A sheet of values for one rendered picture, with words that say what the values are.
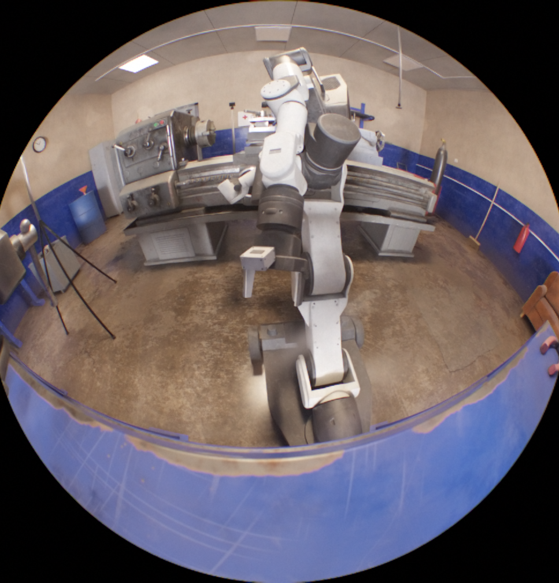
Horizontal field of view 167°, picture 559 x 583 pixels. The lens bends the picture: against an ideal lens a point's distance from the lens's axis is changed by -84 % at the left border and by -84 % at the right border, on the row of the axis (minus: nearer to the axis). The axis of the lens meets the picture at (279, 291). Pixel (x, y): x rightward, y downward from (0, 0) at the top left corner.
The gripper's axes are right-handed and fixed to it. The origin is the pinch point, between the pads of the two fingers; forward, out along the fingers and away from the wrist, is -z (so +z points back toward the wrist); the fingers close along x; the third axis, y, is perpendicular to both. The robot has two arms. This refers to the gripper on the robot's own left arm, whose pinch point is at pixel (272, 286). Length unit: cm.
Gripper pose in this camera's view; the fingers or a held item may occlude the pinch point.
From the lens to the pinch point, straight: 36.6
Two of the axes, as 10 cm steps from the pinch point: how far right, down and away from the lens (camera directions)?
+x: -9.3, -1.3, 3.5
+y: -3.6, 0.5, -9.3
